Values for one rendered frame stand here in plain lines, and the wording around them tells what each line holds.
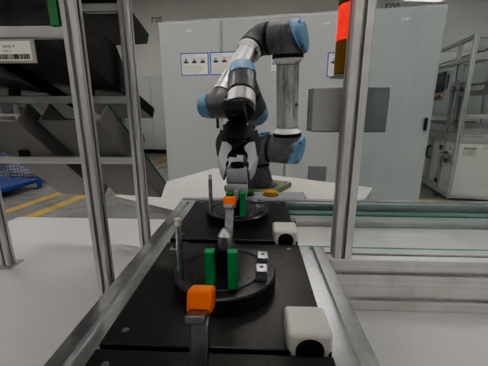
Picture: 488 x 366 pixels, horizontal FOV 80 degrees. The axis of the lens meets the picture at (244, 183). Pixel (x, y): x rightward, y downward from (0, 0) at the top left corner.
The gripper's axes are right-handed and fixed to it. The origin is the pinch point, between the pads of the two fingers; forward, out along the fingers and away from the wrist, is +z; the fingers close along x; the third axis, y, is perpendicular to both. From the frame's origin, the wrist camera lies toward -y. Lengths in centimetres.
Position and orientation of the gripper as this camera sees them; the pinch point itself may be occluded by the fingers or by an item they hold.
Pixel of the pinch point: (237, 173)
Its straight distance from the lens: 63.1
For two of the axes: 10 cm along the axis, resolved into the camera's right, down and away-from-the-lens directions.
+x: -10.0, -0.1, 0.4
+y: 0.3, 4.7, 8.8
